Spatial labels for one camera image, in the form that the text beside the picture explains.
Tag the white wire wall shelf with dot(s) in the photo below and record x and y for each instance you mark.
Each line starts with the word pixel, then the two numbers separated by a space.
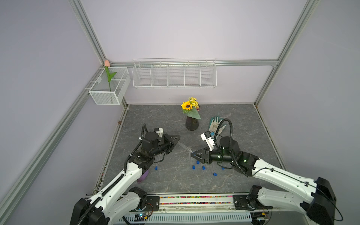
pixel 175 73

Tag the green white work glove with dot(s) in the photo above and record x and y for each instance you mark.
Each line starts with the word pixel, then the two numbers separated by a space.
pixel 214 124

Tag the green circuit board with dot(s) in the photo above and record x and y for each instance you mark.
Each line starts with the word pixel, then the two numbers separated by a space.
pixel 140 217

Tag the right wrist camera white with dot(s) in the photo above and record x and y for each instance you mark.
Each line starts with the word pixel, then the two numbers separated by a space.
pixel 208 138

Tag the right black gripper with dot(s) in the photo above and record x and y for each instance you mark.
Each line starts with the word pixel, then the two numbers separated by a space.
pixel 205 155

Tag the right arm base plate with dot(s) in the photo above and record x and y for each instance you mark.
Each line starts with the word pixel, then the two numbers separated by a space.
pixel 243 202

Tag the dark glass flower vase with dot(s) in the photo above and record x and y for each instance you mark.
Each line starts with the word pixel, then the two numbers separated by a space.
pixel 191 124

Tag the purple scoop pink handle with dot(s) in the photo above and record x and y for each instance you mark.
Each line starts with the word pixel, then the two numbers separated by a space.
pixel 143 177

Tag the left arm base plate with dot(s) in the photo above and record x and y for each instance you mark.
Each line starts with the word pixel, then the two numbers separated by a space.
pixel 151 204

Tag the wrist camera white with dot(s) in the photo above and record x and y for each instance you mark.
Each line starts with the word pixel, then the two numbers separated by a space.
pixel 159 131
pixel 208 138

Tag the pink artificial tulip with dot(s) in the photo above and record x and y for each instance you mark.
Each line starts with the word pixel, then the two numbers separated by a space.
pixel 108 73

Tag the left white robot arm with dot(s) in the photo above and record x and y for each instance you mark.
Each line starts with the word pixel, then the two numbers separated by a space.
pixel 117 199

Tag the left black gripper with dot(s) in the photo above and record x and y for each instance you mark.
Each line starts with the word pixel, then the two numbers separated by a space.
pixel 169 142

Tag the test tube blue stopper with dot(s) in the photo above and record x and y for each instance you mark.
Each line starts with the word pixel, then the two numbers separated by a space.
pixel 185 147

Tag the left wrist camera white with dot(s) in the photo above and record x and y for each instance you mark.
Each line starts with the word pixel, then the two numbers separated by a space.
pixel 159 131

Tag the yellow sunflower bouquet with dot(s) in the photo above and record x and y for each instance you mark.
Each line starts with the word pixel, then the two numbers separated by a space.
pixel 191 108

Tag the white mesh wall basket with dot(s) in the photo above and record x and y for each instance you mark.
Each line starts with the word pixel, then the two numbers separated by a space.
pixel 99 90

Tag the white vented cable duct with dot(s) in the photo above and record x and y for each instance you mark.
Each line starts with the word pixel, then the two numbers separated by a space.
pixel 190 218

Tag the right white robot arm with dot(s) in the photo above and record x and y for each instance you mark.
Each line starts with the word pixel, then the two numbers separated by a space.
pixel 313 198

